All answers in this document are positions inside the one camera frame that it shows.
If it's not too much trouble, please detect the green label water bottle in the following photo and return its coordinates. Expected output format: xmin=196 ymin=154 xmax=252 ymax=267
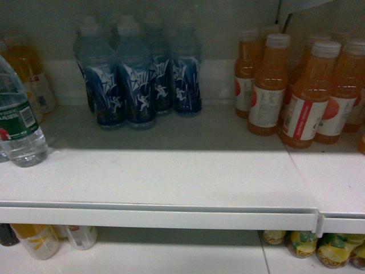
xmin=1 ymin=58 xmax=48 ymax=168

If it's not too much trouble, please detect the orange juice bottle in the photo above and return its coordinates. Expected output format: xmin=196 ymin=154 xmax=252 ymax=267
xmin=280 ymin=41 xmax=342 ymax=149
xmin=248 ymin=33 xmax=291 ymax=136
xmin=314 ymin=39 xmax=364 ymax=144
xmin=234 ymin=27 xmax=262 ymax=119

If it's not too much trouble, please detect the blue sports drink bottle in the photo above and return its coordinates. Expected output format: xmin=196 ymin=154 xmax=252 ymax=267
xmin=143 ymin=10 xmax=173 ymax=116
xmin=116 ymin=15 xmax=156 ymax=130
xmin=75 ymin=23 xmax=125 ymax=129
xmin=171 ymin=11 xmax=202 ymax=117

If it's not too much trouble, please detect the yellow vitamin drink bottle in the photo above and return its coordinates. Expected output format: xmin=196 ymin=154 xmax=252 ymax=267
xmin=3 ymin=34 xmax=56 ymax=114

